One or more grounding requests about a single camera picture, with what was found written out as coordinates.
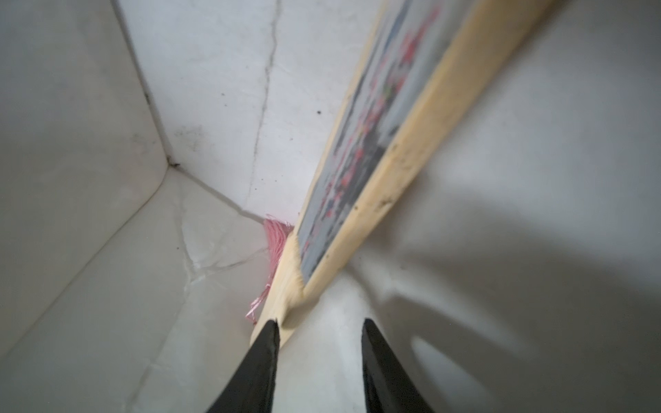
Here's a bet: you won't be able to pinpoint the white tote bag yellow handles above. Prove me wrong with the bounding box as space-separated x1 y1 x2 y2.
1 1 660 412

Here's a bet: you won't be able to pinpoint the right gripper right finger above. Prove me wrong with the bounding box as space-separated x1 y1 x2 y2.
361 318 433 413

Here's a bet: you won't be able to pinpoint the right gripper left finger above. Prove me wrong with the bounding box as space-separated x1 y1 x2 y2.
208 320 280 413

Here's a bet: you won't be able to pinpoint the pink paper folding fan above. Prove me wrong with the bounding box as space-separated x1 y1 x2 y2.
250 1 554 340

